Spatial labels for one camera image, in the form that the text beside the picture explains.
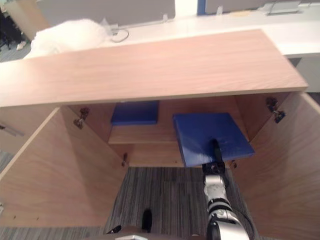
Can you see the wooden side panel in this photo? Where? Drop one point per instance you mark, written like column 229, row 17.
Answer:
column 27, row 15

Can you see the grey desk tray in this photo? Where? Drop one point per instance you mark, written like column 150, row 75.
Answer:
column 283, row 8

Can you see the wooden cabinet shelf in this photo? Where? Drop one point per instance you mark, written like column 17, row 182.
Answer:
column 142, row 133

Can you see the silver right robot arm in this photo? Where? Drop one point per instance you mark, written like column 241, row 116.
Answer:
column 220, row 200

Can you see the grey desk partition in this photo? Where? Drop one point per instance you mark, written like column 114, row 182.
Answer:
column 237, row 5
column 112, row 11

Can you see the wooden cabinet door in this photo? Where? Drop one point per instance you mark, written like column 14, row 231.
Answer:
column 62, row 175
column 282, row 180

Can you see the black office chair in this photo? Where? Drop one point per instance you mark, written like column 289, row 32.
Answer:
column 8, row 27

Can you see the clear plastic bracket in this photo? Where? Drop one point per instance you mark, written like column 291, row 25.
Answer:
column 166, row 18
column 219, row 10
column 108, row 26

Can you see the metal door hinge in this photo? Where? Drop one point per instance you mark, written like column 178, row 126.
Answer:
column 81, row 118
column 275, row 110
column 124, row 158

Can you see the white office desk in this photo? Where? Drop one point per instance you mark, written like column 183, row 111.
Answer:
column 225, row 27

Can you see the light wooden cabinet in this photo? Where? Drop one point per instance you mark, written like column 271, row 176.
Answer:
column 160, row 67

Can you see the blue partition post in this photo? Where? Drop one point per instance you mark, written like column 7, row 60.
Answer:
column 200, row 7

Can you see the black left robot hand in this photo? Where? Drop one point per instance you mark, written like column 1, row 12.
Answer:
column 114, row 229

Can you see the white fluffy bundle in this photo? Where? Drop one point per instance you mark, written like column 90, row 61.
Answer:
column 70, row 37

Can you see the blue folder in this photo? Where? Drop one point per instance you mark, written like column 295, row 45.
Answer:
column 136, row 113
column 200, row 130

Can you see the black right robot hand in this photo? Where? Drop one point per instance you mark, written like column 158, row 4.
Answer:
column 216, row 152

